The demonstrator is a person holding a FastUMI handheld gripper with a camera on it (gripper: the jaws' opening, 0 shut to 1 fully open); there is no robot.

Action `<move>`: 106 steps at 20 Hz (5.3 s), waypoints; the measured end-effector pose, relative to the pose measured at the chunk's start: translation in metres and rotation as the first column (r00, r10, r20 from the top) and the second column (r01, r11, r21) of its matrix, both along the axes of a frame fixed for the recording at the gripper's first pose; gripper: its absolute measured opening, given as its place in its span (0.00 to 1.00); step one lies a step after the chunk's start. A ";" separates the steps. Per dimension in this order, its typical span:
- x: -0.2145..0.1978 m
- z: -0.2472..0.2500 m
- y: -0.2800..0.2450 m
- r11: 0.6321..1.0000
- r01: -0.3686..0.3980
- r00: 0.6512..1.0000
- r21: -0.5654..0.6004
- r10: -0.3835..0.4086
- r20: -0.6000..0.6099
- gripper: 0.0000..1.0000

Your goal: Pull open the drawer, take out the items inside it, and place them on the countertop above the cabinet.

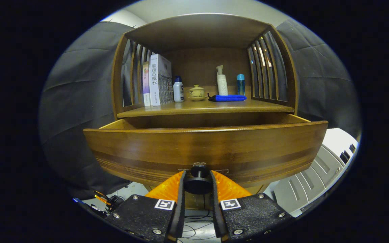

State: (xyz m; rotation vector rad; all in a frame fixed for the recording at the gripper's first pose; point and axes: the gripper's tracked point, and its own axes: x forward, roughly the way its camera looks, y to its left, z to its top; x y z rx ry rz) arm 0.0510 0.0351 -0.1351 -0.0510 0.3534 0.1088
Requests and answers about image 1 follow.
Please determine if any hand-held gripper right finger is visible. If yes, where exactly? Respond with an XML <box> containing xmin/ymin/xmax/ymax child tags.
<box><xmin>210</xmin><ymin>170</ymin><xmax>294</xmax><ymax>243</ymax></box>

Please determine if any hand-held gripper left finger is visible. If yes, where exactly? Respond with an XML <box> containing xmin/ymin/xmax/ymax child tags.
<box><xmin>112</xmin><ymin>170</ymin><xmax>186</xmax><ymax>243</ymax></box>

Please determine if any black round drawer knob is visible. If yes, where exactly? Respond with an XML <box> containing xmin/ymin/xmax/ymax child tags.
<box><xmin>184</xmin><ymin>163</ymin><xmax>213</xmax><ymax>195</ymax></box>

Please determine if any brown wooden drawer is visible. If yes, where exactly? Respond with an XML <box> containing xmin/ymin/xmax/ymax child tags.
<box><xmin>83</xmin><ymin>114</ymin><xmax>329</xmax><ymax>188</ymax></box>

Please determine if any white drawer cabinet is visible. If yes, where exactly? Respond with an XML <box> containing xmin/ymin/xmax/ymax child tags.
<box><xmin>272</xmin><ymin>128</ymin><xmax>359</xmax><ymax>217</ymax></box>

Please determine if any wooden countertop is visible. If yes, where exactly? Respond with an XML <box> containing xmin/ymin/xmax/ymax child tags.
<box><xmin>117</xmin><ymin>94</ymin><xmax>295</xmax><ymax>118</ymax></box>

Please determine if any brown wooden cabinet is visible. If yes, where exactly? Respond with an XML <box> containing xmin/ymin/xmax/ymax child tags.
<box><xmin>111</xmin><ymin>13</ymin><xmax>300</xmax><ymax>210</ymax></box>

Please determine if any orange black device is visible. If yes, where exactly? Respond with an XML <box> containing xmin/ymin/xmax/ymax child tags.
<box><xmin>93</xmin><ymin>190</ymin><xmax>121</xmax><ymax>212</ymax></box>

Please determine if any blue folded cloth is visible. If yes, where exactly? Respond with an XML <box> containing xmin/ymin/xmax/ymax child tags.
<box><xmin>207</xmin><ymin>93</ymin><xmax>248</xmax><ymax>102</ymax></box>

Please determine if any white bottle blue cap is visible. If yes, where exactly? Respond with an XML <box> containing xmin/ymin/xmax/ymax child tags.
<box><xmin>173</xmin><ymin>76</ymin><xmax>185</xmax><ymax>103</ymax></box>

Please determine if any yellow lidded teacup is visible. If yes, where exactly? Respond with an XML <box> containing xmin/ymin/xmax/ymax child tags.
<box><xmin>188</xmin><ymin>84</ymin><xmax>207</xmax><ymax>102</ymax></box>

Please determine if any white pump bottle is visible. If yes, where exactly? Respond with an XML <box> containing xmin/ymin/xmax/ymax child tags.
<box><xmin>216</xmin><ymin>65</ymin><xmax>229</xmax><ymax>96</ymax></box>

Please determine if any thin purple white book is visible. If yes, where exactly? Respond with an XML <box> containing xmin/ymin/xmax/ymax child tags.
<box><xmin>142</xmin><ymin>61</ymin><xmax>152</xmax><ymax>107</ymax></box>

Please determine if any thick white book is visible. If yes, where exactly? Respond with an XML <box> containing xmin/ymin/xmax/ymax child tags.
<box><xmin>149</xmin><ymin>53</ymin><xmax>174</xmax><ymax>107</ymax></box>

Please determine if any black floor cable tangle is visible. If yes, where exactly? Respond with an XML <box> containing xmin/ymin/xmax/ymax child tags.
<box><xmin>179</xmin><ymin>202</ymin><xmax>220</xmax><ymax>243</ymax></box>

